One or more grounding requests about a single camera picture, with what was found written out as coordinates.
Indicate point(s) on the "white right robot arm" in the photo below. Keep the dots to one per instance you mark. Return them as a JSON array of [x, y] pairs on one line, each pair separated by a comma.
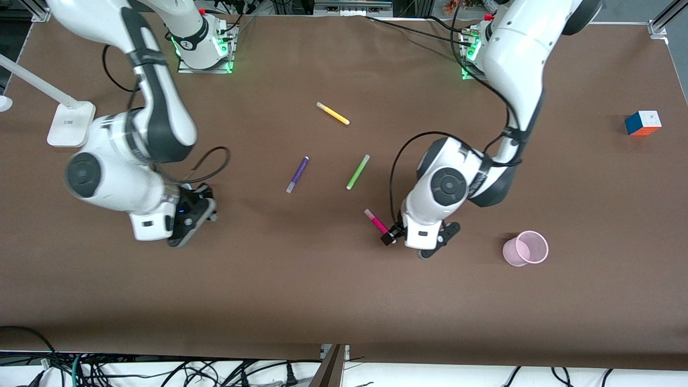
[[123, 183]]

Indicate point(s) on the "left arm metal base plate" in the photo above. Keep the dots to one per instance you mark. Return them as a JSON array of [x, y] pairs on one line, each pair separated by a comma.
[[466, 67]]

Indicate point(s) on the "purple marker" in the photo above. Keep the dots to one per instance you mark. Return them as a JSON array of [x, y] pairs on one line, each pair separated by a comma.
[[297, 174]]

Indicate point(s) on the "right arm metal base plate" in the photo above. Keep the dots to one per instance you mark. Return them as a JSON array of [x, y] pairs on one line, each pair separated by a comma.
[[226, 63]]

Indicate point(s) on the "grey metal box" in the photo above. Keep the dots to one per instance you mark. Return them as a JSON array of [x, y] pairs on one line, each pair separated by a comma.
[[352, 6]]

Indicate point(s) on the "yellow marker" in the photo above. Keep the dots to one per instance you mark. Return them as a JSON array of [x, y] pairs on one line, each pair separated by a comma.
[[333, 113]]

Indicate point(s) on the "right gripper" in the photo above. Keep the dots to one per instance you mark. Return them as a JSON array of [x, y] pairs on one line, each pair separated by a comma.
[[189, 197]]

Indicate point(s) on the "colourful puzzle cube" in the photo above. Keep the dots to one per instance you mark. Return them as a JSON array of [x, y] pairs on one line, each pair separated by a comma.
[[643, 123]]

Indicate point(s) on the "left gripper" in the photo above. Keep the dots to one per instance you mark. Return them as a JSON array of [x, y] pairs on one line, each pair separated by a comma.
[[394, 233]]

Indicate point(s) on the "aluminium frame profile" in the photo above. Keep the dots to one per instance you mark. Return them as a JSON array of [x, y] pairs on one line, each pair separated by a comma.
[[664, 21], [38, 12]]

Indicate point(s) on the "green marker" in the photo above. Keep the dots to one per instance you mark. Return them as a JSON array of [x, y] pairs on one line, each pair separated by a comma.
[[358, 172]]

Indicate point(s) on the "pink marker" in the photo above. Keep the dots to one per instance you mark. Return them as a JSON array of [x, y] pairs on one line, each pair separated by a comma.
[[376, 221]]

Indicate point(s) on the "pink plastic cup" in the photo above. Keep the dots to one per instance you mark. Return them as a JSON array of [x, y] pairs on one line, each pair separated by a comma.
[[524, 250]]

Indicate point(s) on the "brown metal table bar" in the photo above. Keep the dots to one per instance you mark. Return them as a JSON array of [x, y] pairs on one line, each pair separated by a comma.
[[329, 371]]

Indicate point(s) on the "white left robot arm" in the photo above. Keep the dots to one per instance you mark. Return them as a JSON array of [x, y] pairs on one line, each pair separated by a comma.
[[516, 54]]

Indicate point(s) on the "white desk lamp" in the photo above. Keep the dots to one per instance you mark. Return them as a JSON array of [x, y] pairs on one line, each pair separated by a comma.
[[70, 124]]

